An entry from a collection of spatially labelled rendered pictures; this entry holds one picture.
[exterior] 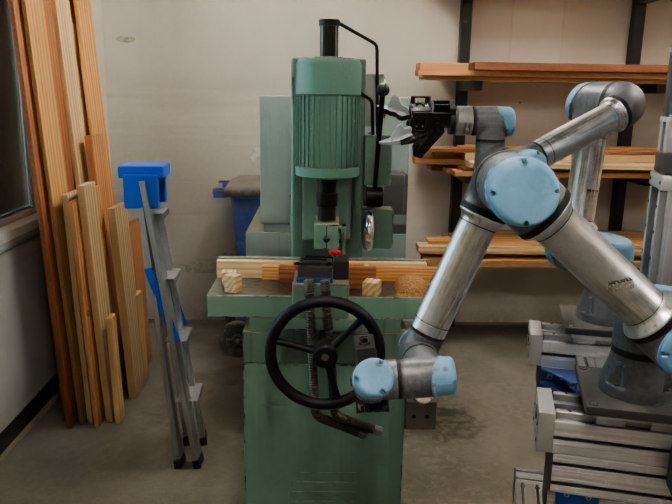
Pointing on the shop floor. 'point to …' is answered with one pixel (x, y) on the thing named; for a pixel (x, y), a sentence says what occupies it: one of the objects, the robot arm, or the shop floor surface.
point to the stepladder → (166, 304)
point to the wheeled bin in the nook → (243, 209)
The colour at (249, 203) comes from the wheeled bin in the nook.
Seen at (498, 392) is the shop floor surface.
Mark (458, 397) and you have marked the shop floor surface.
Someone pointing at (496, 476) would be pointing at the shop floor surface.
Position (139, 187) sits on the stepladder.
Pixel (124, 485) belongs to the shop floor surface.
